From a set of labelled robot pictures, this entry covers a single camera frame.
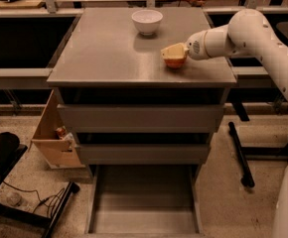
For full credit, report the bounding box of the grey middle drawer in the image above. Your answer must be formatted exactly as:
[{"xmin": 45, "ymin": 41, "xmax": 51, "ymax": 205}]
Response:
[{"xmin": 76, "ymin": 144, "xmax": 210, "ymax": 165}]

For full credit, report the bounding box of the black cart frame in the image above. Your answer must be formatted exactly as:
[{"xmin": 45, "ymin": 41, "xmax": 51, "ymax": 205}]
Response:
[{"xmin": 0, "ymin": 131, "xmax": 81, "ymax": 238}]

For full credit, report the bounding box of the grey drawer cabinet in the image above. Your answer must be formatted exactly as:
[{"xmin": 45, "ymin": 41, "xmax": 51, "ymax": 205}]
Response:
[{"xmin": 46, "ymin": 6, "xmax": 237, "ymax": 179}]

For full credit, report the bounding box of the red snack packet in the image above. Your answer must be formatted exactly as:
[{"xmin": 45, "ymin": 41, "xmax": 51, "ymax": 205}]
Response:
[{"xmin": 56, "ymin": 126, "xmax": 67, "ymax": 140}]

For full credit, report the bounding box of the white ceramic bowl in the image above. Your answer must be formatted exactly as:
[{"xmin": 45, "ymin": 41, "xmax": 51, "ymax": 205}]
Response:
[{"xmin": 131, "ymin": 9, "xmax": 163, "ymax": 35}]

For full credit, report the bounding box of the black cable on floor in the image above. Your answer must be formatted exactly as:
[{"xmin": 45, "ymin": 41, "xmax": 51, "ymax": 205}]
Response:
[{"xmin": 1, "ymin": 180, "xmax": 67, "ymax": 218}]

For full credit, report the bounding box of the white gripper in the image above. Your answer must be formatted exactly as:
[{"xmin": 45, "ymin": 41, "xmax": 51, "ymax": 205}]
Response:
[{"xmin": 161, "ymin": 31, "xmax": 208, "ymax": 60}]

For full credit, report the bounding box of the grey open bottom drawer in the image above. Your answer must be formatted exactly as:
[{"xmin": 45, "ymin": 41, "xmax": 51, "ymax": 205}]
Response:
[{"xmin": 86, "ymin": 165, "xmax": 203, "ymax": 238}]

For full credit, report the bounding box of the black table leg base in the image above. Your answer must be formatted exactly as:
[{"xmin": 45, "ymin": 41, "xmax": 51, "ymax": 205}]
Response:
[{"xmin": 228, "ymin": 122, "xmax": 288, "ymax": 188}]

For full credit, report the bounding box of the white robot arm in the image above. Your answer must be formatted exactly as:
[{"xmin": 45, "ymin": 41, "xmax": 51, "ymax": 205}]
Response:
[{"xmin": 161, "ymin": 9, "xmax": 288, "ymax": 238}]

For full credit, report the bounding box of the wooden box on floor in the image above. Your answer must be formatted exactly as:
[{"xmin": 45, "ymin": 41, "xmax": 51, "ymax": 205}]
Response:
[{"xmin": 32, "ymin": 92, "xmax": 83, "ymax": 169}]

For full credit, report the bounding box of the left metal railing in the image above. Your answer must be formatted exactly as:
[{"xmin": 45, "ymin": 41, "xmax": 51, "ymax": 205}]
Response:
[{"xmin": 0, "ymin": 9, "xmax": 82, "ymax": 89}]

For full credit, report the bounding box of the grey top drawer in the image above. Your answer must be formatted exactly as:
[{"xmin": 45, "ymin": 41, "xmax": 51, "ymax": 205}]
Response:
[{"xmin": 58, "ymin": 104, "xmax": 223, "ymax": 133}]

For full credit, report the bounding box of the red apple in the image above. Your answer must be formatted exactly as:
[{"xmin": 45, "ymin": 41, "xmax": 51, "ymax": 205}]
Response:
[{"xmin": 165, "ymin": 59, "xmax": 186, "ymax": 68}]

